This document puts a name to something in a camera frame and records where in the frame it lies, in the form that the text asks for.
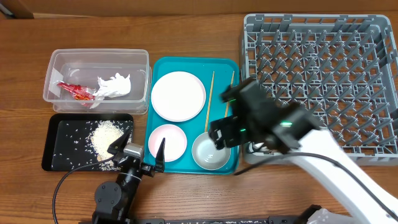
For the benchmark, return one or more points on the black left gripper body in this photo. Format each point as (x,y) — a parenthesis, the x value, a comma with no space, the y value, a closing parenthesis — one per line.
(145,169)

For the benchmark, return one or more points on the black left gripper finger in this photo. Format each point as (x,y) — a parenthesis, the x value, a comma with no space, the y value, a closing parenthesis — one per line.
(160,158)
(121,142)

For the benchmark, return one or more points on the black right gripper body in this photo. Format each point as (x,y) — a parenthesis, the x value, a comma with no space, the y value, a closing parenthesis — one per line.
(237,129)

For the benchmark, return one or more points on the pile of rice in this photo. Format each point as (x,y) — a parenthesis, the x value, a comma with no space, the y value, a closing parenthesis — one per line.
(82,142)

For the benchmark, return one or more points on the pink bowl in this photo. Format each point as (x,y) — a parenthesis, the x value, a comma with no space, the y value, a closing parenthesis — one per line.
(175,141)

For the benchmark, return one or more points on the white paper cup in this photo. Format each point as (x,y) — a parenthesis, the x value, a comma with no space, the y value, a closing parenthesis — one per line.
(259,147)

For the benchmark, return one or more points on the grey bowl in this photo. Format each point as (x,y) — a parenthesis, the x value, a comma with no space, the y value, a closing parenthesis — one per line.
(206,155)

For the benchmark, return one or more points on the white tissue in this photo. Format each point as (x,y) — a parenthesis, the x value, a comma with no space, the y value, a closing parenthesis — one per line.
(116,86)

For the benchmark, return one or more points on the red snack wrapper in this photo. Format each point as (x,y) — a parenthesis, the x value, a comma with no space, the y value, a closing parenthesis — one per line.
(79,92)

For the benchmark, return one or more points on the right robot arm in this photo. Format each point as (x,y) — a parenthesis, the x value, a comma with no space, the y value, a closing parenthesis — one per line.
(299,137)

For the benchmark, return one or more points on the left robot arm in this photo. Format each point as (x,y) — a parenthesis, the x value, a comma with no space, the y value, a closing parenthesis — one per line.
(114,199)

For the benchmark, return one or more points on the grey dishwasher rack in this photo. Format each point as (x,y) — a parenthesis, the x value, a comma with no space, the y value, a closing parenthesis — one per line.
(342,68)

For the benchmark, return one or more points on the black tray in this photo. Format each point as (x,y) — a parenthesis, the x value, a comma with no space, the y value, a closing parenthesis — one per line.
(53,126)

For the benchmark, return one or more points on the right wooden chopstick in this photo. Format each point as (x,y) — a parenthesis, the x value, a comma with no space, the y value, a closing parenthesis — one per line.
(227,103)

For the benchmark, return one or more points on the teal plastic tray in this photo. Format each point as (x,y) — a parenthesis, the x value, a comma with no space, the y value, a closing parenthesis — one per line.
(203,69)

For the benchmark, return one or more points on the white round plate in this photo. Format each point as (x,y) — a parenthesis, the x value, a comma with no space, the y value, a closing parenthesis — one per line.
(178,96)

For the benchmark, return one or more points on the clear plastic bin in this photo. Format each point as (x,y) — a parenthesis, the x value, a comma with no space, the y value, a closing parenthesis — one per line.
(85,66)

